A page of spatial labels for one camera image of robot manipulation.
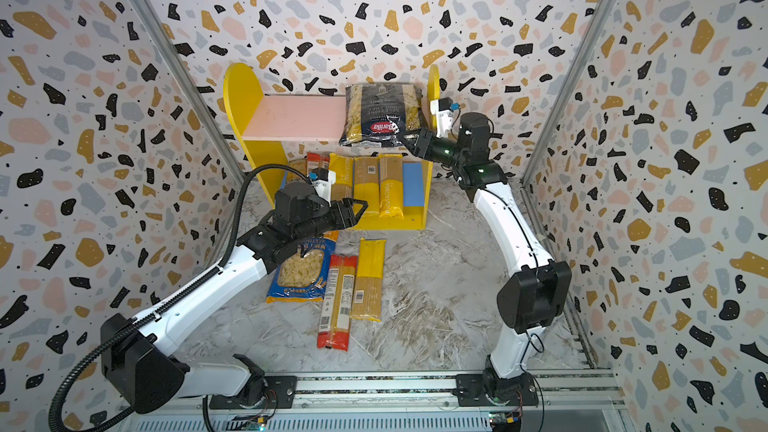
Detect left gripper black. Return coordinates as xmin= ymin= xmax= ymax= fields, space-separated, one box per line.
xmin=295 ymin=198 xmax=368 ymax=246

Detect yellow spaghetti pack bottom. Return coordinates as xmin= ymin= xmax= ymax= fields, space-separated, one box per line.
xmin=379 ymin=154 xmax=404 ymax=219

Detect yellow spaghetti pack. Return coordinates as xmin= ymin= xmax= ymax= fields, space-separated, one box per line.
xmin=353 ymin=157 xmax=380 ymax=219
xmin=329 ymin=153 xmax=354 ymax=201
xmin=350 ymin=239 xmax=386 ymax=322
xmin=379 ymin=154 xmax=404 ymax=219

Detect dark penne pasta bag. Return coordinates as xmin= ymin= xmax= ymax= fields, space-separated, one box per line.
xmin=339 ymin=83 xmax=428 ymax=148

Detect red spaghetti pack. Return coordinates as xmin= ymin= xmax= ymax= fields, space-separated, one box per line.
xmin=317 ymin=255 xmax=358 ymax=351
xmin=306 ymin=153 xmax=330 ymax=180

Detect blue orange orecchiette bag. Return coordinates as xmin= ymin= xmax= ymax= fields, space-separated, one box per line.
xmin=266 ymin=231 xmax=339 ymax=303

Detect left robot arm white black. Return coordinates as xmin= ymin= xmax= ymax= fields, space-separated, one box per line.
xmin=101 ymin=181 xmax=368 ymax=414

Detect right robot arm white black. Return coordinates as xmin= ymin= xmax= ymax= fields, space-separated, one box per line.
xmin=397 ymin=113 xmax=572 ymax=405

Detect yellow shelf pink blue boards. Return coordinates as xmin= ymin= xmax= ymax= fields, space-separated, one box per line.
xmin=222 ymin=63 xmax=433 ymax=231

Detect yellow spaghetti pack on floor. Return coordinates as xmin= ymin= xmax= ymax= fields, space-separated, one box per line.
xmin=350 ymin=239 xmax=386 ymax=322

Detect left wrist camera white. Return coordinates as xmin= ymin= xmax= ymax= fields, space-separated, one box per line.
xmin=309 ymin=168 xmax=336 ymax=203

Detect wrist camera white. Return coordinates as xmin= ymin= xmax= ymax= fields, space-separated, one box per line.
xmin=429 ymin=97 xmax=460 ymax=138
xmin=309 ymin=168 xmax=336 ymax=203

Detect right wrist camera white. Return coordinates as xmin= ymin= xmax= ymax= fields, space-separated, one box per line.
xmin=429 ymin=97 xmax=460 ymax=138

